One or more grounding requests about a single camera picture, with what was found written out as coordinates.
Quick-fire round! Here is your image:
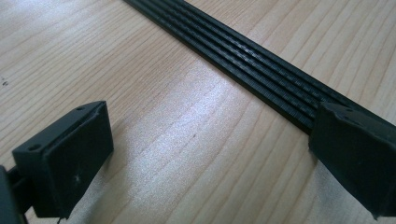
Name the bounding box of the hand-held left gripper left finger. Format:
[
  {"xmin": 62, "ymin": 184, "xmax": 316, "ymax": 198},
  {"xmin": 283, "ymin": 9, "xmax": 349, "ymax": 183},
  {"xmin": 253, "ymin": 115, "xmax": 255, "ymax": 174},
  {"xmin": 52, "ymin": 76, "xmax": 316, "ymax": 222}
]
[{"xmin": 11, "ymin": 100, "xmax": 115, "ymax": 220}]

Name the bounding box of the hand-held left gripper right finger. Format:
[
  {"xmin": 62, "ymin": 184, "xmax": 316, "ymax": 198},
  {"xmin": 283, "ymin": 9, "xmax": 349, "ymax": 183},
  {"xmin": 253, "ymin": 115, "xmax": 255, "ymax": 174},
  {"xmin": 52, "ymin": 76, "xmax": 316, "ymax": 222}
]
[{"xmin": 307, "ymin": 102, "xmax": 396, "ymax": 220}]

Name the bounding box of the black ribbed strip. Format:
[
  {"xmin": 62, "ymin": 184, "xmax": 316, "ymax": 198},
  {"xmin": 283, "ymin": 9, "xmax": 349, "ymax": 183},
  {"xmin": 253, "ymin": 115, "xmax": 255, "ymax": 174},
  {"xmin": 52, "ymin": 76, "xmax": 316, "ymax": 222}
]
[{"xmin": 122, "ymin": 0, "xmax": 396, "ymax": 135}]

